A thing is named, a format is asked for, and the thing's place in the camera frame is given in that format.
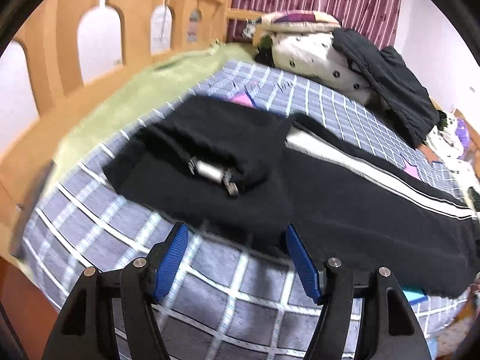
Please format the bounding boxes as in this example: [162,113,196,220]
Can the black pants with white stripe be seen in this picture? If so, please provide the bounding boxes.
[103,95,479,297]

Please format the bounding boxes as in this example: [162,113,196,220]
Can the grey checked star bedsheet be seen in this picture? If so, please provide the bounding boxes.
[23,59,461,359]

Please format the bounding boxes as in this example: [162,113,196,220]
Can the green fleece blanket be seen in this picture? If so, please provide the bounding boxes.
[43,43,256,195]

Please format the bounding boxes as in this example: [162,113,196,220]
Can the black garment pile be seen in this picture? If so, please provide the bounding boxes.
[333,28,439,149]

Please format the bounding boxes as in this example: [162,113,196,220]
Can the purple plush toy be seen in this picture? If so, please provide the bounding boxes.
[456,118,470,152]

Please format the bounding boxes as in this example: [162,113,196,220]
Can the white floral folded quilt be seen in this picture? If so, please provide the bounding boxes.
[256,33,376,105]

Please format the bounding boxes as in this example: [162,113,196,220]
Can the purple patterned pillow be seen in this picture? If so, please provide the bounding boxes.
[256,10,341,33]

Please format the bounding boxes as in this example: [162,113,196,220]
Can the white charging cable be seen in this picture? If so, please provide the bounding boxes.
[158,0,174,46]

